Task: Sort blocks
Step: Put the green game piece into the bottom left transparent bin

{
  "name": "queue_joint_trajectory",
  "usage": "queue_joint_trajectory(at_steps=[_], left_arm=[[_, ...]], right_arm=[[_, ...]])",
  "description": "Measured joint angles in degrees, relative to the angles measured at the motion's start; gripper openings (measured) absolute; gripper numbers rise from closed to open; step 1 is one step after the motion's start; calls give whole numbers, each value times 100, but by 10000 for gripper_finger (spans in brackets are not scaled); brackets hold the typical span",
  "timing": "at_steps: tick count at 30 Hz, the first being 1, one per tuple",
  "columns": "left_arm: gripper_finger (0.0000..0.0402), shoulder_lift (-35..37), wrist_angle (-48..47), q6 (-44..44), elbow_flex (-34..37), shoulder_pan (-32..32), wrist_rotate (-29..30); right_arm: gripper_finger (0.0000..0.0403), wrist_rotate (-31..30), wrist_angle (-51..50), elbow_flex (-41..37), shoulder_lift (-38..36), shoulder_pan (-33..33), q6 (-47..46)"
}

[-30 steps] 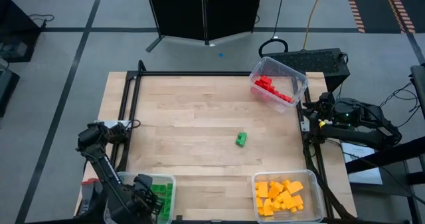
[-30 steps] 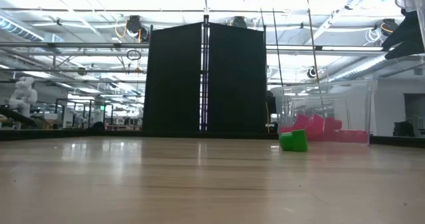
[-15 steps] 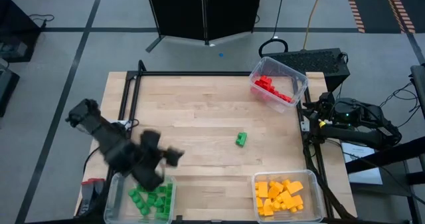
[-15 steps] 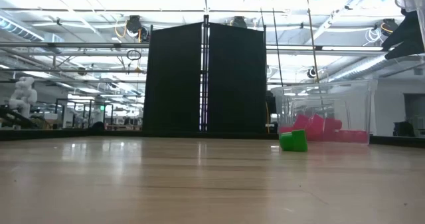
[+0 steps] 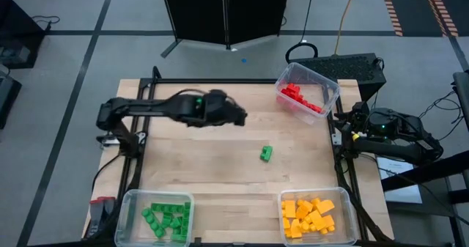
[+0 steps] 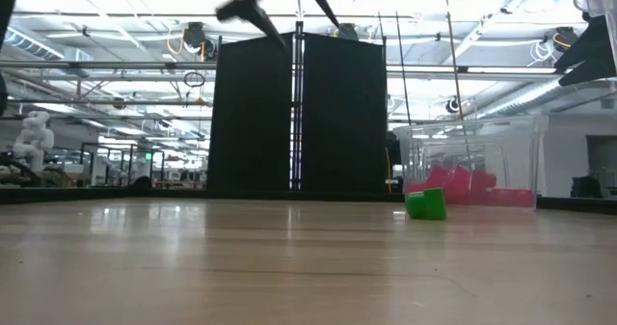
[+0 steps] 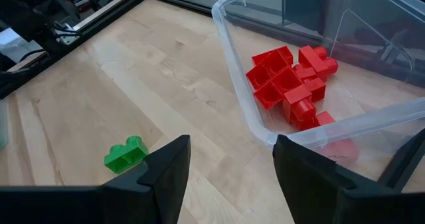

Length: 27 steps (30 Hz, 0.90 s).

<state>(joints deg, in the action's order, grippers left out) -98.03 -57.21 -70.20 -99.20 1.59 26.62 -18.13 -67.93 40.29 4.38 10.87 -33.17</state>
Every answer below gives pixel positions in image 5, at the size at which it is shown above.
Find long green toy block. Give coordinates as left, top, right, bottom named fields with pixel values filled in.
left=150, top=202, right=186, bottom=214
left=141, top=207, right=166, bottom=239

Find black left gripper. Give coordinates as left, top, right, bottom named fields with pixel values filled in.
left=204, top=89, right=248, bottom=129

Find black equipment case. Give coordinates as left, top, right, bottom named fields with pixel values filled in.
left=0, top=69, right=22, bottom=130

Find red and grey tool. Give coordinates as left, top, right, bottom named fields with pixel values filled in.
left=89, top=196, right=117, bottom=237

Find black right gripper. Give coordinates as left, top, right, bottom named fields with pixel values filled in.
left=333, top=100, right=372, bottom=135

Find black looped floor cable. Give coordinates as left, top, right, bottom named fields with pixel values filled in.
left=284, top=0, right=320, bottom=65

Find black perforated computer case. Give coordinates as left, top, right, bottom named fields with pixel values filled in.
left=288, top=51, right=388, bottom=104

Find white paper sheet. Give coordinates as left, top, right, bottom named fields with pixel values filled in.
left=376, top=156, right=424, bottom=204

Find black frame beam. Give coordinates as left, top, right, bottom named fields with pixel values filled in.
left=380, top=150, right=469, bottom=193

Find yellow floor cable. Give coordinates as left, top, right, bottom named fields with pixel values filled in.
left=332, top=0, right=359, bottom=56

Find large yellow toy block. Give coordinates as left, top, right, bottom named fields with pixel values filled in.
left=307, top=210, right=327, bottom=232

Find clear plastic bin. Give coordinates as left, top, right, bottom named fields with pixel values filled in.
left=114, top=188, right=196, bottom=247
left=277, top=186, right=360, bottom=247
left=273, top=61, right=341, bottom=127

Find black striped floor mat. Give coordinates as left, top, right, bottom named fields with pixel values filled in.
left=378, top=0, right=461, bottom=38

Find black folding partition screen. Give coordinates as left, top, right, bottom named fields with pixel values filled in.
left=158, top=0, right=291, bottom=59

